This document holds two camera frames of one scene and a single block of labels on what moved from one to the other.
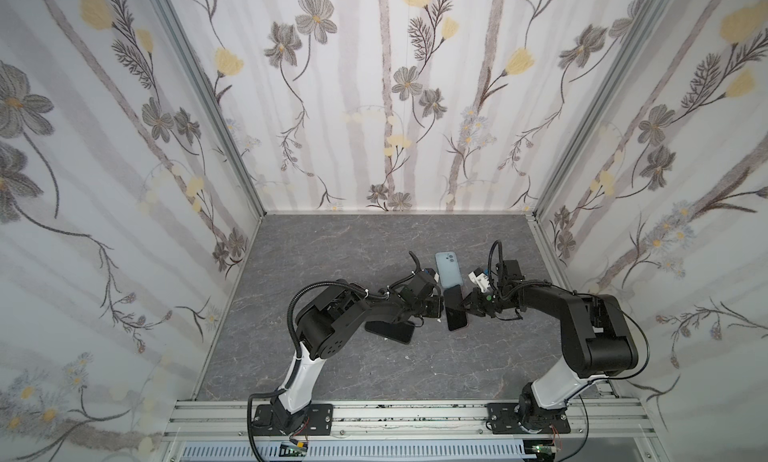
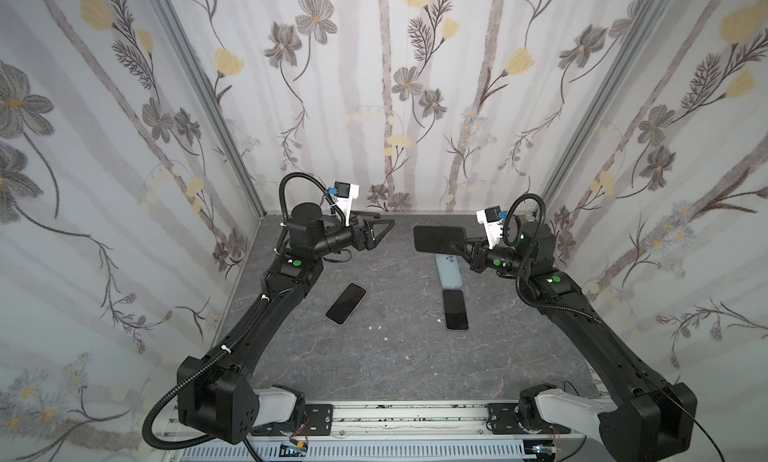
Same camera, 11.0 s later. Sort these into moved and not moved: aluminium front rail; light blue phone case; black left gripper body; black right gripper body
Moved: black left gripper body; black right gripper body
Not moved: light blue phone case; aluminium front rail
